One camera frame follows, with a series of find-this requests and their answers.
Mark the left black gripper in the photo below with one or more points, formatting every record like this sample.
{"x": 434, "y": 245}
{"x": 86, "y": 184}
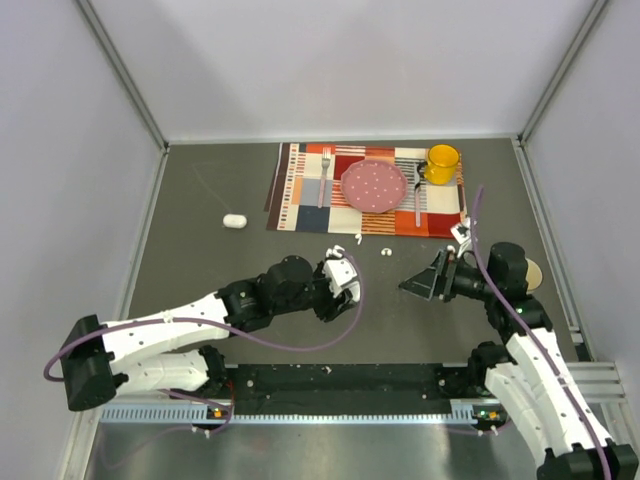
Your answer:
{"x": 332, "y": 306}

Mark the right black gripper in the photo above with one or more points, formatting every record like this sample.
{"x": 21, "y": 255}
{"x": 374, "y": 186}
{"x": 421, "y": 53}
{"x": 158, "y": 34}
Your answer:
{"x": 423, "y": 283}

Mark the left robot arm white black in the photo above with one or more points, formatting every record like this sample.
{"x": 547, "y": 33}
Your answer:
{"x": 172, "y": 349}

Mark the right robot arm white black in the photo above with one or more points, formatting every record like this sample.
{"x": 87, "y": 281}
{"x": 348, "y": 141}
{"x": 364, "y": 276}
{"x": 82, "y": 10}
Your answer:
{"x": 526, "y": 372}

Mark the closed white earbud case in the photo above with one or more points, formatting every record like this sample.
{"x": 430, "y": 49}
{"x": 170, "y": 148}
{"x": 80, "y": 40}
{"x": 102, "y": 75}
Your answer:
{"x": 234, "y": 221}

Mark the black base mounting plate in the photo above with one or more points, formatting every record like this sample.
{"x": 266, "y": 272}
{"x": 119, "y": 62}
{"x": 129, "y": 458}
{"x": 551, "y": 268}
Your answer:
{"x": 325, "y": 402}

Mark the beige ceramic mug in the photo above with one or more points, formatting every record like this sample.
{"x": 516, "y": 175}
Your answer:
{"x": 534, "y": 276}

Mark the yellow mug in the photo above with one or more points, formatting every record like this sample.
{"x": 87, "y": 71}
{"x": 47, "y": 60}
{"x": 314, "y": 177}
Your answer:
{"x": 440, "y": 164}

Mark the pink dotted plate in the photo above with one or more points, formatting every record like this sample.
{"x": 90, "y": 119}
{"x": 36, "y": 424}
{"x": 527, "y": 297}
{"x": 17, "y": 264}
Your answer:
{"x": 373, "y": 186}

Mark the patchwork colourful placemat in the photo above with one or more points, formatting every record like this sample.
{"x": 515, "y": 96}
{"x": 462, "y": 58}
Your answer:
{"x": 292, "y": 204}

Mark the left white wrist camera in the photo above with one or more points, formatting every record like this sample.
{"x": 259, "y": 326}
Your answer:
{"x": 341, "y": 273}

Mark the pink handled fork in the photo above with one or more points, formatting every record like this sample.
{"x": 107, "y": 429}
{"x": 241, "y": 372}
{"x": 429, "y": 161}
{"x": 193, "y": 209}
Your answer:
{"x": 325, "y": 164}

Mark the grey slotted cable duct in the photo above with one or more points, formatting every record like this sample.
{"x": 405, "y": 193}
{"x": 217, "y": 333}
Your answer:
{"x": 172, "y": 412}

